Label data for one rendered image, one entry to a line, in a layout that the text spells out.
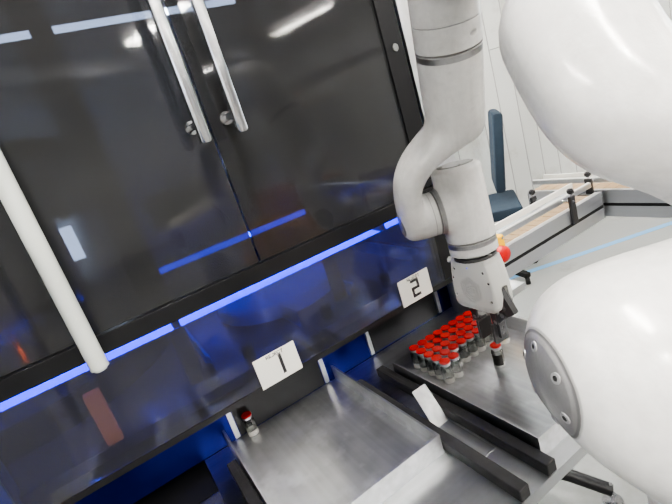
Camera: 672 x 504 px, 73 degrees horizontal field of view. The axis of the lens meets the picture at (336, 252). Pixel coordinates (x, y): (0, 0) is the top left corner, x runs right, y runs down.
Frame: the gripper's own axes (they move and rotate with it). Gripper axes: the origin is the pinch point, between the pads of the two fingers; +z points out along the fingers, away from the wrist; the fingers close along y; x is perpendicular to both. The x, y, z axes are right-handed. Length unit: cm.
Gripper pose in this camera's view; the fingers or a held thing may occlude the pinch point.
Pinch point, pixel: (492, 328)
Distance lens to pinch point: 90.0
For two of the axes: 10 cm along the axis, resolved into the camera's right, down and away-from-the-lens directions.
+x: 8.2, -3.9, 4.2
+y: 4.9, 1.0, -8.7
